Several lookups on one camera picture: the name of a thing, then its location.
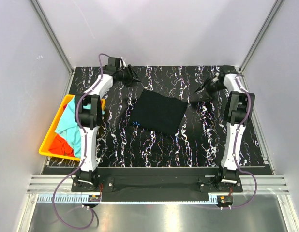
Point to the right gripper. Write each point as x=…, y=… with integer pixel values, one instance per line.
x=207, y=81

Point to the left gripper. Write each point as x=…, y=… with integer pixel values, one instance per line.
x=131, y=75

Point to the black t shirt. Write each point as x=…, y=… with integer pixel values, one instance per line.
x=159, y=113

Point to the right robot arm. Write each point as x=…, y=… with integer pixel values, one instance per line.
x=237, y=115

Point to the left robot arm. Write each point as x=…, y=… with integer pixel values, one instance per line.
x=88, y=115

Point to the black marble pattern mat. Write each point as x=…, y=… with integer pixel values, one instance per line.
x=201, y=136

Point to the teal t shirt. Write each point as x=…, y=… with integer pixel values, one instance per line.
x=69, y=130

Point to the orange t shirt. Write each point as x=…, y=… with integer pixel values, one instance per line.
x=60, y=146

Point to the yellow plastic bin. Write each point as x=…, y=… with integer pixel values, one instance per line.
x=50, y=142

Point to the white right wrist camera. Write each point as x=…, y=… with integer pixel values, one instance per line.
x=215, y=77

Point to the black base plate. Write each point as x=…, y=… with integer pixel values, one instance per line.
x=156, y=177

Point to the aluminium frame rail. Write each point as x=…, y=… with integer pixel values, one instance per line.
x=51, y=34

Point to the white cable duct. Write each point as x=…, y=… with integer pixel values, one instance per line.
x=202, y=199

